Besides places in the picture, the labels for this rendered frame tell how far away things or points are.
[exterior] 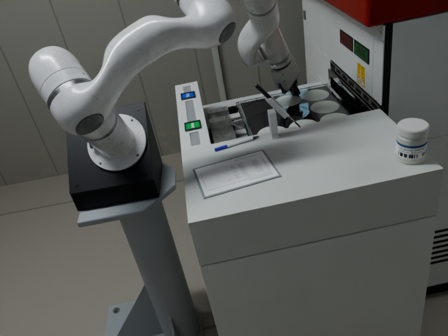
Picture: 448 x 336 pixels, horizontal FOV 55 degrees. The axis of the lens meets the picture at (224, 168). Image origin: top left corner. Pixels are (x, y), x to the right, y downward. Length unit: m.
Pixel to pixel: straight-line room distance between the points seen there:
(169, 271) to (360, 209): 0.82
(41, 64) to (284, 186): 0.64
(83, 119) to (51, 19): 2.01
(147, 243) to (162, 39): 0.76
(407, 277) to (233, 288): 0.50
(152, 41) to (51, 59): 0.23
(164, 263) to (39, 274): 1.16
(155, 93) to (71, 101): 2.06
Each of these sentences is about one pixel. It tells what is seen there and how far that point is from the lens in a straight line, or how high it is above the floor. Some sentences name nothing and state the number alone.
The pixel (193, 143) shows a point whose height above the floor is 0.96.
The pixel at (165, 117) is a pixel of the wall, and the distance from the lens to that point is 3.12.
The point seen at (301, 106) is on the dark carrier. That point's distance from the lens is 1.60.
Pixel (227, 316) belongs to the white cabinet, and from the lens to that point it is 1.28.
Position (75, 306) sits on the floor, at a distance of 2.36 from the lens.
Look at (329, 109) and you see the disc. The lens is 1.57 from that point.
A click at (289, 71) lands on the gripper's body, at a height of 1.03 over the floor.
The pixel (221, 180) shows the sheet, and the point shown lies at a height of 0.97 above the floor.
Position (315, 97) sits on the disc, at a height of 0.90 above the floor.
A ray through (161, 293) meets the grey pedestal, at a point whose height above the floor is 0.36.
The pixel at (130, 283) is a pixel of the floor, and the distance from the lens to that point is 2.33.
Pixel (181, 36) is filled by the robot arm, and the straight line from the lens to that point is 1.06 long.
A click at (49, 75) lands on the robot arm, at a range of 1.07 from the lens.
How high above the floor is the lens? 1.61
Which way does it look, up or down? 33 degrees down
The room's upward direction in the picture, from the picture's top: 11 degrees counter-clockwise
